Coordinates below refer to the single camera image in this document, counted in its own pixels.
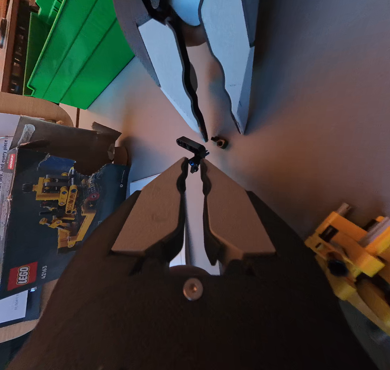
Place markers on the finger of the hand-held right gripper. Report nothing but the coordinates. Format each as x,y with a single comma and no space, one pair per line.
166,62
227,31

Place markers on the green plastic bin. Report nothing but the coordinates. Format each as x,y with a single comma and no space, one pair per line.
82,47

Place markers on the wooden shelf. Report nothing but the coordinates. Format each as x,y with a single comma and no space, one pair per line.
15,40

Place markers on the white instruction booklet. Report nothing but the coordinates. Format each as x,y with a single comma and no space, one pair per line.
141,184

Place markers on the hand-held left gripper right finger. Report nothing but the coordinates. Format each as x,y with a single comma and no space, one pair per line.
234,220

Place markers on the small black lego connector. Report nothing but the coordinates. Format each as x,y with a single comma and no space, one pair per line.
221,143

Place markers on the lego set box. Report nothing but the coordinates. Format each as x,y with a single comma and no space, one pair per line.
27,223

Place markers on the yellow lego model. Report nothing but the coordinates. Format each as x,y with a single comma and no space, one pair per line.
344,245

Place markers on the black lego piece blue pin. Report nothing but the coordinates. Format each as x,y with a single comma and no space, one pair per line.
190,142

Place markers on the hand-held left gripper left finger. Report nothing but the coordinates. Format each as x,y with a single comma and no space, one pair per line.
152,217

